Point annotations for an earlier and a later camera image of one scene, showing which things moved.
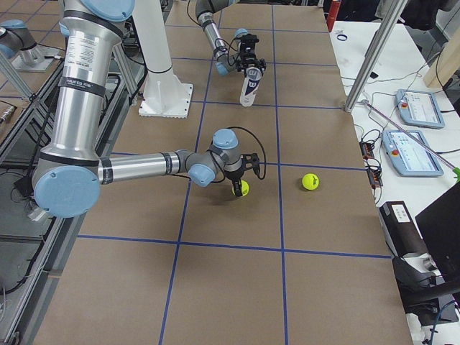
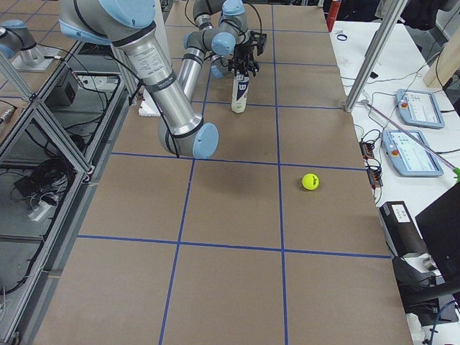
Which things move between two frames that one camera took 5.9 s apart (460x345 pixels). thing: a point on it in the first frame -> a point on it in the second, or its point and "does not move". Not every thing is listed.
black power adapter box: x=402 y=233 does not move
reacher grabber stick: x=456 y=170 does not move
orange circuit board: x=366 y=150 does not move
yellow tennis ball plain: x=310 y=181 does not move
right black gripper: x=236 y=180 -> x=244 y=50
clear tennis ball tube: x=250 y=85 -> x=240 y=92
